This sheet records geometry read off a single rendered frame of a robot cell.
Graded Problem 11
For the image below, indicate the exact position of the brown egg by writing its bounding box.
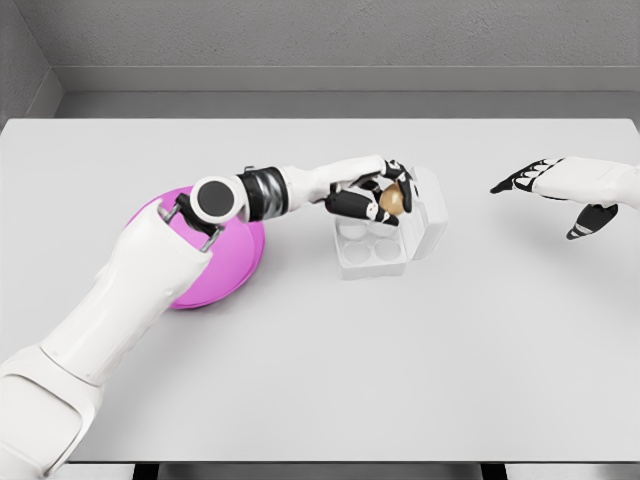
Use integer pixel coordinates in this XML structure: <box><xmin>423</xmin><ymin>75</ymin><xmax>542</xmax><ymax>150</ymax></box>
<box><xmin>378</xmin><ymin>183</ymin><xmax>405</xmax><ymax>216</ymax></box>

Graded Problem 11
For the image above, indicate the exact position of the pink round bowl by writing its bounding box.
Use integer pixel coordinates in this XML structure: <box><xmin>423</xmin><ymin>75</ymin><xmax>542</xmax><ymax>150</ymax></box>
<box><xmin>127</xmin><ymin>185</ymin><xmax>265</xmax><ymax>311</ymax></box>

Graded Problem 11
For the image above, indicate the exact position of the clear plastic egg box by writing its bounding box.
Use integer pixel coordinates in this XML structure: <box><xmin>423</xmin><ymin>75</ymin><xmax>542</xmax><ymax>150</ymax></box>
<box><xmin>332</xmin><ymin>165</ymin><xmax>450</xmax><ymax>281</ymax></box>

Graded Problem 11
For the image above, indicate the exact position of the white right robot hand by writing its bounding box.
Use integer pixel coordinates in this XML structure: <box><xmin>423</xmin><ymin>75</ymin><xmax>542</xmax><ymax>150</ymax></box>
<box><xmin>489</xmin><ymin>157</ymin><xmax>623</xmax><ymax>241</ymax></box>

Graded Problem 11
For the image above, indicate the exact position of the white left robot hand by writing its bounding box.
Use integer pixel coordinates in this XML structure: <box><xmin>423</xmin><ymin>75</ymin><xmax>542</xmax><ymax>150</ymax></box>
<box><xmin>315</xmin><ymin>155</ymin><xmax>419</xmax><ymax>227</ymax></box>

